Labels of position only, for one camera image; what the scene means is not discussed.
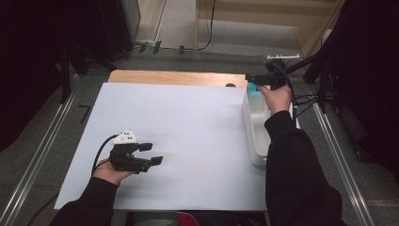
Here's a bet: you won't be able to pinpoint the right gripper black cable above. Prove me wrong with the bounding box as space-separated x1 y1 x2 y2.
276 62 297 121

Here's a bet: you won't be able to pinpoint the dark curtain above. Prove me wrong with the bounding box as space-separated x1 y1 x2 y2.
0 0 104 152
326 0 399 177

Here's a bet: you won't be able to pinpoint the metal floor rail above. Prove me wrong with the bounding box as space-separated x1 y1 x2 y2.
0 84 79 226
313 103 377 226

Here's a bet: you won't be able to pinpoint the light wooden shelf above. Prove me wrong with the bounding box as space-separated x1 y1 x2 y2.
195 0 346 59

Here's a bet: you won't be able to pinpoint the black floor cables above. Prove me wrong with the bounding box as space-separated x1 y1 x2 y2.
293 56 324 118

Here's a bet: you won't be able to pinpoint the person's left hand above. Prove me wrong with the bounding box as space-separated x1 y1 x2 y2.
92 158 135 186

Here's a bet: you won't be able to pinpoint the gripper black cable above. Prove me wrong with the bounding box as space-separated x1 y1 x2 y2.
276 62 297 121
27 134 120 226

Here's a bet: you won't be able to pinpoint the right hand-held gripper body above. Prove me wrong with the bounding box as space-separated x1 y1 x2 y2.
264 54 301 91

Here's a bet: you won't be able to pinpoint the black hanging cable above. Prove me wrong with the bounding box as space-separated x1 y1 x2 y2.
196 0 217 52

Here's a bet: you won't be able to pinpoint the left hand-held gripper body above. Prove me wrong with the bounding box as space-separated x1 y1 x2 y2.
108 129 151 175

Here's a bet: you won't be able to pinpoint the dark cabinet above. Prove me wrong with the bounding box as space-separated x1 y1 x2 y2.
97 0 142 62

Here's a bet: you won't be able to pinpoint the person's right hand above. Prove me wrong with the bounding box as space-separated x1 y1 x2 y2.
256 84 294 116

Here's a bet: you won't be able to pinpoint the red fabric piece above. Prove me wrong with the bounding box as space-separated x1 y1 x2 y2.
177 212 200 226

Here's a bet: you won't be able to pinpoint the clear blue phone case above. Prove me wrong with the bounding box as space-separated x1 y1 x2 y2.
247 82 262 98

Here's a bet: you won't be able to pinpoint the white table board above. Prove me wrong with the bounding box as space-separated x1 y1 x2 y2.
54 82 300 212

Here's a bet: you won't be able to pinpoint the white storage box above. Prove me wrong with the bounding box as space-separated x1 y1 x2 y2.
242 87 299 168

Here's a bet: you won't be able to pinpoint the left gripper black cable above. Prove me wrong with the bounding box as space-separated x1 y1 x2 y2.
27 134 120 226

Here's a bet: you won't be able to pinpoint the black tripod stand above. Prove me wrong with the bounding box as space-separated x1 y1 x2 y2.
283 46 333 114
59 40 117 105

